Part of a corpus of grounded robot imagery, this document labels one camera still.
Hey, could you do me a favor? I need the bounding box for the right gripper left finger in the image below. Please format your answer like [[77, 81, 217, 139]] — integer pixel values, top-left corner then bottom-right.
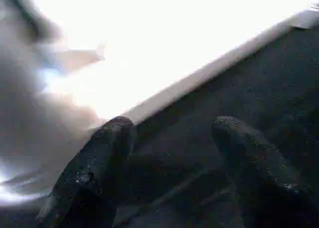
[[36, 115, 136, 228]]

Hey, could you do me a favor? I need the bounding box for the white plastic table top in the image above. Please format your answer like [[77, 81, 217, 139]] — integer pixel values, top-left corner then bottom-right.
[[0, 0, 319, 204]]

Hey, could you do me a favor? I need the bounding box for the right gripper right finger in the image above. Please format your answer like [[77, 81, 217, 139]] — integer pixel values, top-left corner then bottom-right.
[[211, 115, 319, 228]]

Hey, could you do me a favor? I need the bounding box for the black work surface mat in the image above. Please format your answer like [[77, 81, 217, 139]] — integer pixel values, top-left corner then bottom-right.
[[0, 25, 319, 228]]

